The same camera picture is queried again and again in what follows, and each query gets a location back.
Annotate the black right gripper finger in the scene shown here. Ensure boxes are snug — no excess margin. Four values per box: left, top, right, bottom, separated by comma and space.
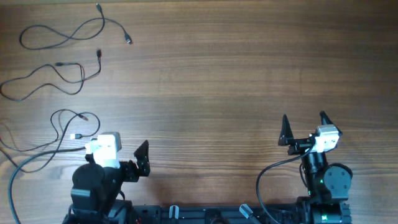
320, 111, 333, 125
278, 114, 294, 146

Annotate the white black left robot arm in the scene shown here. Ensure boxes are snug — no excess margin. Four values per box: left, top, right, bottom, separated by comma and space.
63, 141, 150, 223

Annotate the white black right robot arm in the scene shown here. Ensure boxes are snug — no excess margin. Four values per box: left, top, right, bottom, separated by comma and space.
278, 111, 353, 224

